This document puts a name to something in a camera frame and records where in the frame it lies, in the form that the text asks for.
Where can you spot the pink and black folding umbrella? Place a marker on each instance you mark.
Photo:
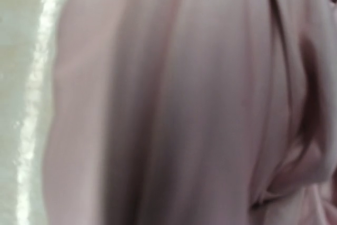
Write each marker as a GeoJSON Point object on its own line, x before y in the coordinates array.
{"type": "Point", "coordinates": [193, 112]}

